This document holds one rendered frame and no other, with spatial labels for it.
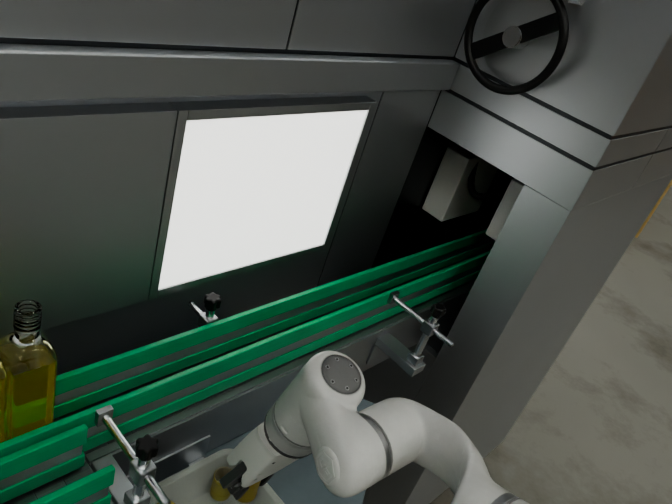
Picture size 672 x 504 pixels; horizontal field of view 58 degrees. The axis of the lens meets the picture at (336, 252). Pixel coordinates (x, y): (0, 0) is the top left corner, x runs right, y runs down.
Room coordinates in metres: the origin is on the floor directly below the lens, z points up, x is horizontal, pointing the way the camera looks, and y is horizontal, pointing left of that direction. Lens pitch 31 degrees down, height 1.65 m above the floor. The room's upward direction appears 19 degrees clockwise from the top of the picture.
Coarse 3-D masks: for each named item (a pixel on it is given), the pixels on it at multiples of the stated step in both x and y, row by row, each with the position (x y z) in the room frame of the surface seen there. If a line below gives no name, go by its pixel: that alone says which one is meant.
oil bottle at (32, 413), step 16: (0, 352) 0.50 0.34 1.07; (16, 352) 0.49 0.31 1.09; (32, 352) 0.50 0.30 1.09; (48, 352) 0.51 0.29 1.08; (16, 368) 0.48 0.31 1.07; (32, 368) 0.49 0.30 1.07; (48, 368) 0.51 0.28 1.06; (16, 384) 0.48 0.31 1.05; (32, 384) 0.49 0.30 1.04; (48, 384) 0.51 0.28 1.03; (16, 400) 0.48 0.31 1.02; (32, 400) 0.50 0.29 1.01; (48, 400) 0.51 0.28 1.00; (16, 416) 0.48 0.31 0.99; (32, 416) 0.50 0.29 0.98; (48, 416) 0.51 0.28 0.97; (16, 432) 0.48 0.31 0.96
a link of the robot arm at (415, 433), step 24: (384, 408) 0.51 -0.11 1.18; (408, 408) 0.52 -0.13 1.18; (384, 432) 0.47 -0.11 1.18; (408, 432) 0.49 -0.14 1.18; (432, 432) 0.50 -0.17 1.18; (456, 432) 0.48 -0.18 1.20; (408, 456) 0.47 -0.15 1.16; (432, 456) 0.49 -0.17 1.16; (456, 456) 0.46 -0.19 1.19; (480, 456) 0.45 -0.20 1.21; (456, 480) 0.45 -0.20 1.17; (480, 480) 0.40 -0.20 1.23
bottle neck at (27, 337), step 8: (16, 304) 0.51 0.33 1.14; (24, 304) 0.52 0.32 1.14; (32, 304) 0.52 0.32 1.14; (40, 304) 0.52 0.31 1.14; (16, 312) 0.50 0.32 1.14; (24, 312) 0.50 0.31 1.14; (32, 312) 0.51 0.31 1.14; (40, 312) 0.52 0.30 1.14; (16, 320) 0.50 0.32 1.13; (24, 320) 0.50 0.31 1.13; (32, 320) 0.50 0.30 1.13; (40, 320) 0.52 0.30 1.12; (16, 328) 0.50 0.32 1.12; (24, 328) 0.50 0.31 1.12; (32, 328) 0.51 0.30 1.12; (40, 328) 0.52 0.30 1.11; (16, 336) 0.50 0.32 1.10; (24, 336) 0.50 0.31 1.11; (32, 336) 0.51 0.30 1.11; (40, 336) 0.52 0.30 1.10; (24, 344) 0.50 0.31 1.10; (32, 344) 0.51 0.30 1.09
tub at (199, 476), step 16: (208, 464) 0.63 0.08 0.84; (224, 464) 0.65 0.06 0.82; (176, 480) 0.58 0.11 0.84; (192, 480) 0.60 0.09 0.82; (208, 480) 0.63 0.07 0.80; (176, 496) 0.58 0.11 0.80; (192, 496) 0.60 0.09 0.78; (208, 496) 0.62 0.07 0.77; (256, 496) 0.62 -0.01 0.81; (272, 496) 0.61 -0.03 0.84
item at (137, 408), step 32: (480, 256) 1.37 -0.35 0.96; (416, 288) 1.15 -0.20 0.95; (448, 288) 1.29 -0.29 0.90; (320, 320) 0.90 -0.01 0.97; (352, 320) 0.99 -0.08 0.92; (256, 352) 0.78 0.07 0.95; (288, 352) 0.85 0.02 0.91; (160, 384) 0.63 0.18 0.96; (192, 384) 0.68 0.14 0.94; (224, 384) 0.74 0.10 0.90; (128, 416) 0.60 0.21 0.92; (160, 416) 0.64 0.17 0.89; (0, 448) 0.45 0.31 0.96
